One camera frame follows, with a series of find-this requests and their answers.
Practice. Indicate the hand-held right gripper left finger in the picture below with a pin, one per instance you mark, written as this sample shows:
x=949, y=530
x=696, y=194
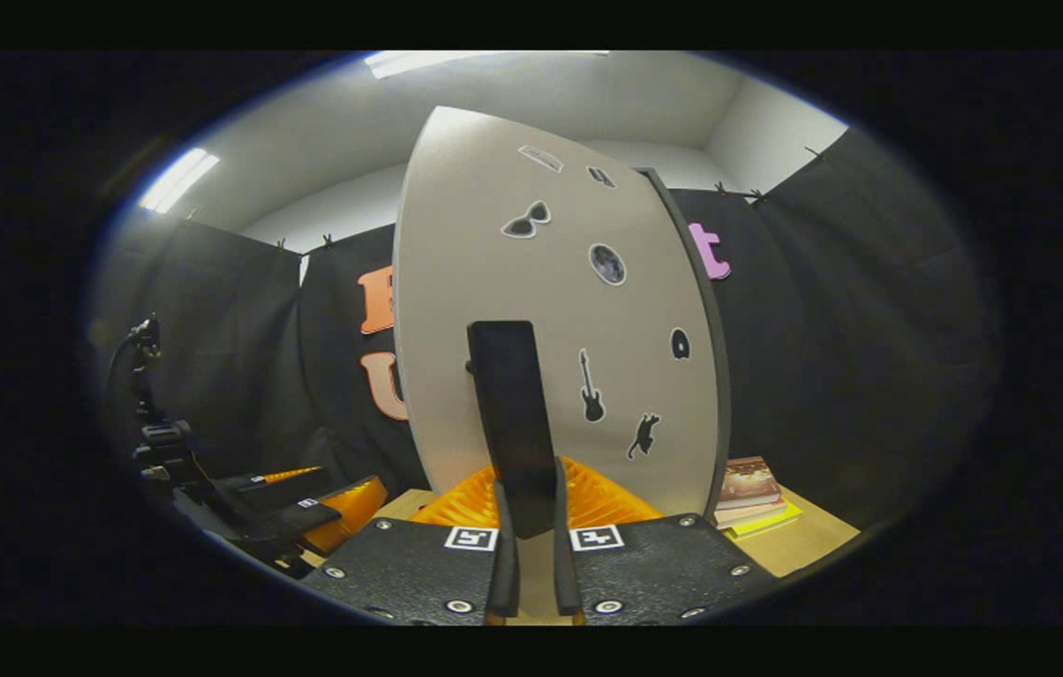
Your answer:
x=505, y=564

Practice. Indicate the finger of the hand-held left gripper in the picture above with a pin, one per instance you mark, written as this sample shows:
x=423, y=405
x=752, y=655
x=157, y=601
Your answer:
x=287, y=527
x=287, y=491

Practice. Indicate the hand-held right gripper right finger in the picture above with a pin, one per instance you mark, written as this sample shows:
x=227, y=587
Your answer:
x=567, y=564

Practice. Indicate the dark grey cabinet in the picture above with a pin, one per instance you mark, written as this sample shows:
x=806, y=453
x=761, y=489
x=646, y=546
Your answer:
x=721, y=395

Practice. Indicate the cream cabinet door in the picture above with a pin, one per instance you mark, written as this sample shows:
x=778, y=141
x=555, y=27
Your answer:
x=493, y=282

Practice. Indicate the brown cover book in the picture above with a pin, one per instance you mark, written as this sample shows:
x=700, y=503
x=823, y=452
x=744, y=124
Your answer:
x=747, y=480

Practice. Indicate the yellow green book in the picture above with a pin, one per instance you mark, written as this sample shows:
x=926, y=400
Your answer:
x=771, y=522

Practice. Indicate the ceiling light strip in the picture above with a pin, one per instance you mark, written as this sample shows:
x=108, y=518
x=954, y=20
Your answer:
x=418, y=62
x=179, y=181

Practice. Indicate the black backdrop cloth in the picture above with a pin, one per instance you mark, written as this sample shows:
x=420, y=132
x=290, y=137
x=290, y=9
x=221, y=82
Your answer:
x=869, y=329

